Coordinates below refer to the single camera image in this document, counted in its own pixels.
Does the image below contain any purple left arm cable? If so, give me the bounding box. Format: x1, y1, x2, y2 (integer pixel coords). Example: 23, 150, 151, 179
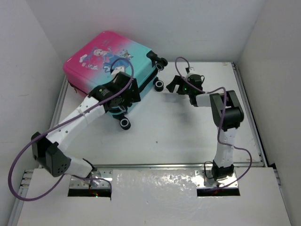
8, 58, 135, 202

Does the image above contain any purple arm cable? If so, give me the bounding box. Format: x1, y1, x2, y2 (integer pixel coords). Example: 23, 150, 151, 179
175, 56, 253, 190
8, 58, 135, 202

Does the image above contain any teal suitcase with grey lining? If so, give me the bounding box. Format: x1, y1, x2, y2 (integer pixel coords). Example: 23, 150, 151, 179
63, 31, 168, 130

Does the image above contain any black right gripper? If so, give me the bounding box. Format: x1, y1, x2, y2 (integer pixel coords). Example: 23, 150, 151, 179
168, 75, 194, 95

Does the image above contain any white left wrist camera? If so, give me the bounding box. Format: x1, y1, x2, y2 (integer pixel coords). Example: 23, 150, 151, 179
111, 66, 125, 78

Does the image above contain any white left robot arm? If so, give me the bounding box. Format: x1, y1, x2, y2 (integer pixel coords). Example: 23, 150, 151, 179
32, 72, 140, 178

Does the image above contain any silver mounting rail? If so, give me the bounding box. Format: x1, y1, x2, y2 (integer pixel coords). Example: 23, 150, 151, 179
69, 164, 239, 193

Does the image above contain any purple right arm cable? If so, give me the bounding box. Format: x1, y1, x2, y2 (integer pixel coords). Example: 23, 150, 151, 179
175, 56, 253, 190

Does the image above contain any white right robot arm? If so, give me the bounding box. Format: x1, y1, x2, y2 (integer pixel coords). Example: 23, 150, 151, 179
166, 73, 244, 180

